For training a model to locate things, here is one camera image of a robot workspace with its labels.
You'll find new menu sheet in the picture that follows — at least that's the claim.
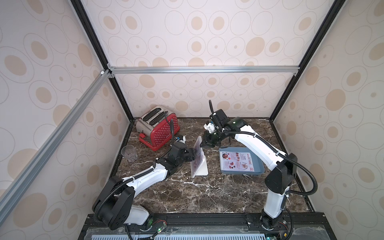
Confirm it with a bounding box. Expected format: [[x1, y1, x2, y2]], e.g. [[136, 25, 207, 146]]
[[220, 152, 255, 173]]

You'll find old pink menu sheet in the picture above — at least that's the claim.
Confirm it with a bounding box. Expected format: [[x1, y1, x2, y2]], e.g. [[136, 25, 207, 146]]
[[191, 136, 204, 176]]

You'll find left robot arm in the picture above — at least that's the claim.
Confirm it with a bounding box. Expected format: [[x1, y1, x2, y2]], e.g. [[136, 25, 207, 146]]
[[92, 141, 196, 230]]

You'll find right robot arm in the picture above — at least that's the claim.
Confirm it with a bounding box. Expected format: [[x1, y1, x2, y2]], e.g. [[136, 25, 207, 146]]
[[201, 109, 296, 230]]

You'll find blue grey tray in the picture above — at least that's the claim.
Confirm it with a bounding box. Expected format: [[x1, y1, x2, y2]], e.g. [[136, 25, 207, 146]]
[[219, 147, 265, 176]]

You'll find red polka dot toaster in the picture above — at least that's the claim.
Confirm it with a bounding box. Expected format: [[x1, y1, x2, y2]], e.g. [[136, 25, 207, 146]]
[[136, 106, 180, 152]]

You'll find clear drinking glass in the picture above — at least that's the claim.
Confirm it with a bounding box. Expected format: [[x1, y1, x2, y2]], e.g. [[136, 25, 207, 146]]
[[121, 145, 138, 163]]

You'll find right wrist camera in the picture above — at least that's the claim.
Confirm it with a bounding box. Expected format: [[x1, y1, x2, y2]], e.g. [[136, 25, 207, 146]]
[[204, 121, 217, 134]]

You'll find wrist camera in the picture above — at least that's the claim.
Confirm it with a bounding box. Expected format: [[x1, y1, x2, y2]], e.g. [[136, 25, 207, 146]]
[[204, 121, 217, 134], [175, 136, 186, 144]]

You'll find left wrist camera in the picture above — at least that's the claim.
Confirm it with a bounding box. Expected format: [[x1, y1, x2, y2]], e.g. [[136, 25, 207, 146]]
[[175, 136, 186, 144]]

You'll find horizontal aluminium frame bar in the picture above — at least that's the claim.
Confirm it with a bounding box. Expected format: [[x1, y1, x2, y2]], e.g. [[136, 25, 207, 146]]
[[110, 66, 300, 75]]

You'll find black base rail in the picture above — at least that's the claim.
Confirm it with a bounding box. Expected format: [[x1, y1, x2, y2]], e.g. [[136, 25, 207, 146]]
[[78, 213, 336, 240]]

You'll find left aluminium frame bar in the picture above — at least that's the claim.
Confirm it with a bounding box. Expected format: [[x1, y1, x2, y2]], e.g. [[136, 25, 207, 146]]
[[1, 70, 111, 225]]

